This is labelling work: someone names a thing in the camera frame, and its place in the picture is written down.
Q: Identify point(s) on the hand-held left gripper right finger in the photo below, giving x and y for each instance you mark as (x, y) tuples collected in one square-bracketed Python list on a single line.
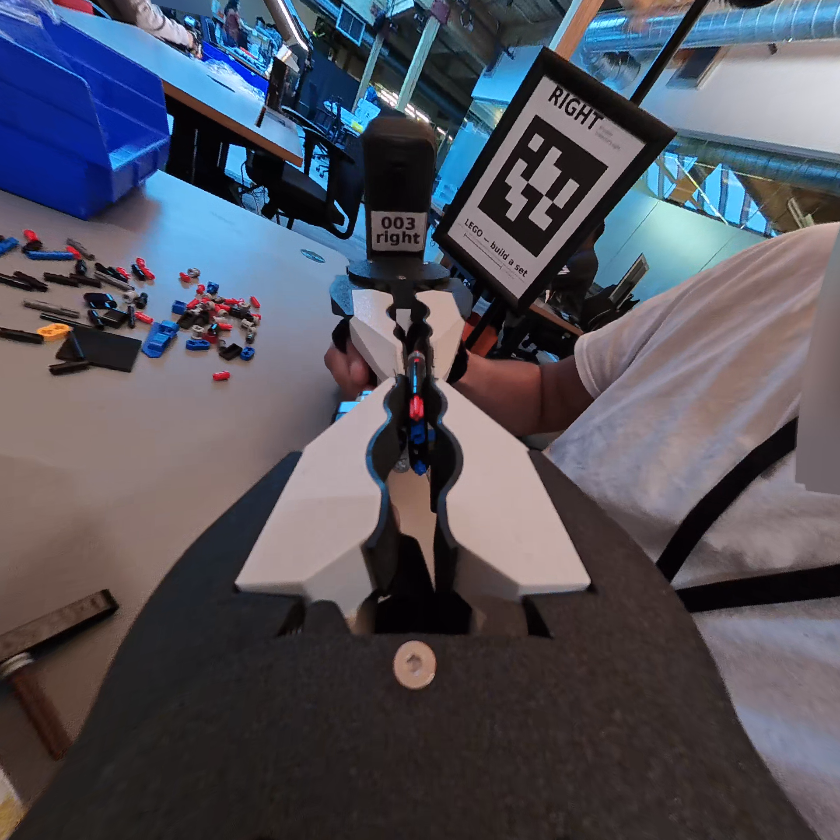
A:
[(518, 518)]

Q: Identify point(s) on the silver ventilation duct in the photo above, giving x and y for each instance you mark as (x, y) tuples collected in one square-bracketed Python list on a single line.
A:
[(754, 164), (722, 33)]

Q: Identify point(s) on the black framed marker sign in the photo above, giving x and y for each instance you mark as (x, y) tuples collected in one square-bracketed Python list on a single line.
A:
[(551, 177)]

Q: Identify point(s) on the person's right hand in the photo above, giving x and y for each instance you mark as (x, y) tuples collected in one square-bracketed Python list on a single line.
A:
[(348, 371)]

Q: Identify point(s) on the black flat lego panel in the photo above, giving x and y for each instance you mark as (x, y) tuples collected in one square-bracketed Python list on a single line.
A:
[(105, 351)]

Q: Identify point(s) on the black boom pole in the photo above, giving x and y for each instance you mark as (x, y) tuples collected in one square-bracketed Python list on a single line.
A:
[(669, 49)]

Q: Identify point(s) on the person's white shirt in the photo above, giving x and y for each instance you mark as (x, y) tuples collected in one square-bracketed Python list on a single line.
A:
[(689, 394)]

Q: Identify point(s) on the pile of small lego pins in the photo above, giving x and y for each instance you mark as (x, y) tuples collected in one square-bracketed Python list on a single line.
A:
[(157, 338)]

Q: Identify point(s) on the grey table with wooden edge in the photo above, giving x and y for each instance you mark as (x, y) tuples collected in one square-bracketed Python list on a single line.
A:
[(197, 92)]

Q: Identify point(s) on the orange plastic bucket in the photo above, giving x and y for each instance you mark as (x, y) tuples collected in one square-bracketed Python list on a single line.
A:
[(484, 338)]

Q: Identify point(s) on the blue plastic bin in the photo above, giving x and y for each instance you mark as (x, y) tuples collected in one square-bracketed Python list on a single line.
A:
[(65, 131)]

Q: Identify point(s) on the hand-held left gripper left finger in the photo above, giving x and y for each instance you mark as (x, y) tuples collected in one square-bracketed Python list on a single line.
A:
[(315, 518)]

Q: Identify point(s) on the black office chair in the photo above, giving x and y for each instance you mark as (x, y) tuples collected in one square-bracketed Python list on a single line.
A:
[(308, 190)]

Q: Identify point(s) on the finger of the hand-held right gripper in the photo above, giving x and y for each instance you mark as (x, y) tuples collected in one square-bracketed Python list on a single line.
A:
[(371, 328), (446, 321)]

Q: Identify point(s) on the small lego assembly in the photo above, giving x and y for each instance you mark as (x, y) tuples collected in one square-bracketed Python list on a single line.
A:
[(415, 407)]

